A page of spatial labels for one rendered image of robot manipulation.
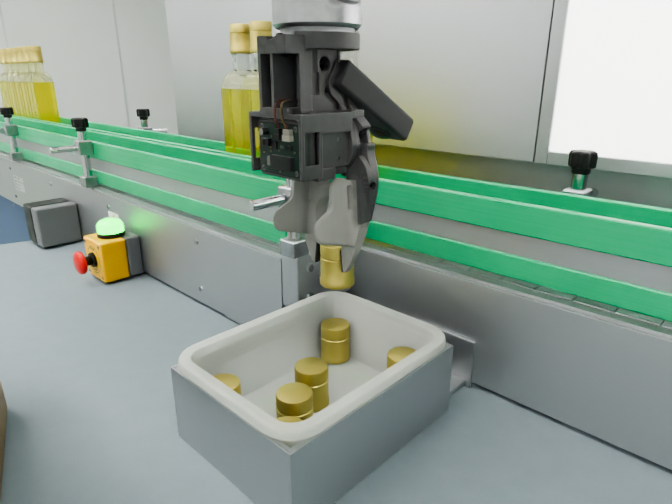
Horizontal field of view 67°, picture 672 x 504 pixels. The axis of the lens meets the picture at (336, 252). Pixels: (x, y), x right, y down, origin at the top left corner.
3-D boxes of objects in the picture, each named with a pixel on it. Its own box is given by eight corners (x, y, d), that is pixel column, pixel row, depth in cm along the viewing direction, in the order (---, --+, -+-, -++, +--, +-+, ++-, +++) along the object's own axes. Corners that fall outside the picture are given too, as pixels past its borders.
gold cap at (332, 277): (337, 292, 50) (336, 250, 49) (312, 282, 52) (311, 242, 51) (361, 282, 52) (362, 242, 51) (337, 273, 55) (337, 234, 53)
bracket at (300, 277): (354, 290, 68) (355, 240, 66) (301, 313, 62) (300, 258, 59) (335, 283, 70) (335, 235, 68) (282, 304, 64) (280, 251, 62)
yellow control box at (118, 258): (145, 275, 91) (140, 235, 88) (103, 287, 85) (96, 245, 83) (127, 265, 95) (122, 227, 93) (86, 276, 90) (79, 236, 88)
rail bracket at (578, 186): (600, 259, 62) (620, 147, 57) (579, 274, 57) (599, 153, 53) (566, 252, 64) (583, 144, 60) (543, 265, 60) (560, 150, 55)
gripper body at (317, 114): (250, 177, 46) (241, 33, 42) (320, 166, 52) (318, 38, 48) (305, 190, 41) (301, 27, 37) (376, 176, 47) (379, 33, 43)
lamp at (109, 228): (130, 235, 88) (127, 218, 87) (103, 241, 85) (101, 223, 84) (118, 230, 91) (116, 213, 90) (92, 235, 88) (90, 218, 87)
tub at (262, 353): (451, 406, 54) (457, 333, 51) (292, 536, 39) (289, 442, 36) (333, 348, 66) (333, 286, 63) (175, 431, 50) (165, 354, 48)
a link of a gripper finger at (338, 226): (307, 284, 47) (294, 183, 45) (352, 268, 51) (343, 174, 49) (330, 289, 44) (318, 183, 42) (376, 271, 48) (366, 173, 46)
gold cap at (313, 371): (310, 418, 50) (309, 379, 48) (287, 402, 52) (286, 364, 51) (336, 402, 52) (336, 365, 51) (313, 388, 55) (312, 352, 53)
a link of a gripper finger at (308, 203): (262, 260, 51) (267, 172, 47) (307, 247, 55) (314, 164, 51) (281, 273, 49) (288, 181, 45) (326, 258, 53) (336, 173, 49)
